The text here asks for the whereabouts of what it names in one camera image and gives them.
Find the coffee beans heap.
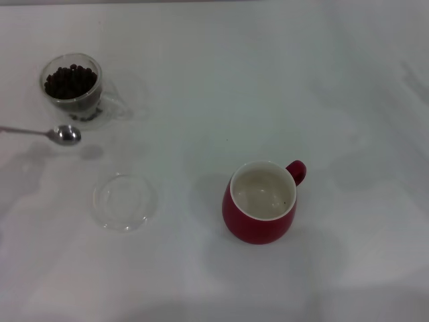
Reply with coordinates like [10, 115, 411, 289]
[44, 63, 98, 101]

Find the metal spoon with pink handle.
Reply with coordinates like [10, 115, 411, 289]
[0, 124, 82, 148]

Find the double-wall glass cup with handle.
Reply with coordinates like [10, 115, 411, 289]
[39, 52, 130, 124]

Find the red ceramic mug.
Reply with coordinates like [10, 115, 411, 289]
[221, 160, 308, 246]

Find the clear glass saucer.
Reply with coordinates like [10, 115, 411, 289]
[93, 172, 158, 235]

